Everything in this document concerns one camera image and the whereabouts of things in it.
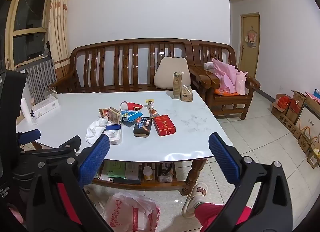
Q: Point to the wooden framed window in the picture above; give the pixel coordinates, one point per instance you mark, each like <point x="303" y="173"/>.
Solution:
<point x="27" y="22"/>

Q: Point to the white tissue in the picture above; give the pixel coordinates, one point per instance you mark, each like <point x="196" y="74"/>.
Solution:
<point x="96" y="129"/>

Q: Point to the beige slipper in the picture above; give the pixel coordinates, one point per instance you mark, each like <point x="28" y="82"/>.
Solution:
<point x="196" y="197"/>

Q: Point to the yellow wooden door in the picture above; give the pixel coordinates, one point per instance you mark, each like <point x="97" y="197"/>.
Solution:
<point x="250" y="57"/>

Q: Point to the beige cushion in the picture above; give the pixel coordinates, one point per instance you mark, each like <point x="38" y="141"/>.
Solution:
<point x="171" y="72"/>

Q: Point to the grey radiator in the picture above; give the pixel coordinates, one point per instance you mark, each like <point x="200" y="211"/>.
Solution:
<point x="41" y="79"/>

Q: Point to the orange seat cushion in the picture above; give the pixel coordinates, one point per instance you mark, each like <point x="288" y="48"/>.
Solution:
<point x="230" y="93"/>

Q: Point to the wooden armchair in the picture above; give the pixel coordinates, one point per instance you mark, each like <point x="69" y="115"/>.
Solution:
<point x="225" y="104"/>

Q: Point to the small tan carton with straw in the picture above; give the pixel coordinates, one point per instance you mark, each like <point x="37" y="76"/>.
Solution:
<point x="187" y="95"/>

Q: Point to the beige curtain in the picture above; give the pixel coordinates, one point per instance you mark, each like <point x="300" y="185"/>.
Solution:
<point x="58" y="22"/>

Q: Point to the glass mug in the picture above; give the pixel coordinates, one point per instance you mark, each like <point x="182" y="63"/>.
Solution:
<point x="50" y="92"/>

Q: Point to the blue cartoon medicine box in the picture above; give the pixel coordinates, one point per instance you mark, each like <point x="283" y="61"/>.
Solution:
<point x="131" y="117"/>

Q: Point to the hanging clothing on hanger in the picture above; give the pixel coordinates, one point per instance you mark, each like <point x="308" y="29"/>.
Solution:
<point x="251" y="38"/>

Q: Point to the white red printed plastic bag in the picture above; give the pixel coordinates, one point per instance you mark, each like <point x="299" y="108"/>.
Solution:
<point x="130" y="214"/>

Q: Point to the long printed cardboard box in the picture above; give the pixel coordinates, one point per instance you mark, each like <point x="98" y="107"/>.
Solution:
<point x="288" y="125"/>

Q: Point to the small cardboard box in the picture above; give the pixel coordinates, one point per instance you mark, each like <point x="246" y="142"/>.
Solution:
<point x="313" y="158"/>
<point x="305" y="143"/>

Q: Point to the brown and red box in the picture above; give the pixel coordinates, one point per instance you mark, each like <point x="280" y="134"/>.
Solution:
<point x="111" y="115"/>

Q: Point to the blue and white medicine box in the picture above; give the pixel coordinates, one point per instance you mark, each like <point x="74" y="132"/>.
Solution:
<point x="113" y="133"/>

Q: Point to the pink plastic bags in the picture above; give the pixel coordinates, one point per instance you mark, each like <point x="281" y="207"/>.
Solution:
<point x="228" y="77"/>

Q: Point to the red printed cardboard box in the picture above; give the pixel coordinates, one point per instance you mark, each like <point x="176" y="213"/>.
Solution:
<point x="295" y="107"/>

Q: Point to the black printed box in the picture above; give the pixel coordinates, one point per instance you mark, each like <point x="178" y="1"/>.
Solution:
<point x="142" y="127"/>

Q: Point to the brown sausage wrapper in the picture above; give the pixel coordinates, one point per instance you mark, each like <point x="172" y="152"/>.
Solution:
<point x="152" y="108"/>

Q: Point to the red cigarette box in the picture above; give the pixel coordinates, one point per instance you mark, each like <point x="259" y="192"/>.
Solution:
<point x="163" y="125"/>

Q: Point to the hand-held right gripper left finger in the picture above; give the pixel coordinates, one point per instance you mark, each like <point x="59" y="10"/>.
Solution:
<point x="96" y="157"/>

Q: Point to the long white box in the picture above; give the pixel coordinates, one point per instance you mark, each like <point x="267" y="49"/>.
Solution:
<point x="45" y="108"/>

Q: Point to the tall tan milk carton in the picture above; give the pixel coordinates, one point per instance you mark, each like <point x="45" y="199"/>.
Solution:
<point x="178" y="84"/>

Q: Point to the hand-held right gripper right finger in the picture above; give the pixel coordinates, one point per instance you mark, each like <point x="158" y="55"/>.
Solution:
<point x="223" y="160"/>

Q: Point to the crushed red paper cup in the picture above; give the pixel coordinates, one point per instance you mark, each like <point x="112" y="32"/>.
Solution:
<point x="131" y="106"/>

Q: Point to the wooden slatted sofa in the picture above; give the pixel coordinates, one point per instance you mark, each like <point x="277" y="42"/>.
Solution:
<point x="125" y="54"/>

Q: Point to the white bottle with yellow label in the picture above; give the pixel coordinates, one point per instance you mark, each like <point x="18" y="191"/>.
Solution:
<point x="148" y="174"/>

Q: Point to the green packet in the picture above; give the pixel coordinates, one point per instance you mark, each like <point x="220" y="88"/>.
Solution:
<point x="117" y="170"/>

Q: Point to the white marble coffee table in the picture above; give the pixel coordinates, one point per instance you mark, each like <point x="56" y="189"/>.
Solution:
<point x="192" y="174"/>

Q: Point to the white packet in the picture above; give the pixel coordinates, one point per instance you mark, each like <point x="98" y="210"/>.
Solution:
<point x="132" y="171"/>

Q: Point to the open cardboard box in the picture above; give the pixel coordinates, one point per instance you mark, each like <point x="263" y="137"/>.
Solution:
<point x="275" y="108"/>

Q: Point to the clear bag with items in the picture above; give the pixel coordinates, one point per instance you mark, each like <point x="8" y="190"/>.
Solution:
<point x="165" y="173"/>

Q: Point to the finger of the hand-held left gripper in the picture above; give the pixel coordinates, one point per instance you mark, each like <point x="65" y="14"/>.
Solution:
<point x="63" y="147"/>
<point x="30" y="135"/>

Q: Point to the large white cardboard box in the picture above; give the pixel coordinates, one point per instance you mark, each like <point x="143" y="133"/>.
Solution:
<point x="310" y="119"/>

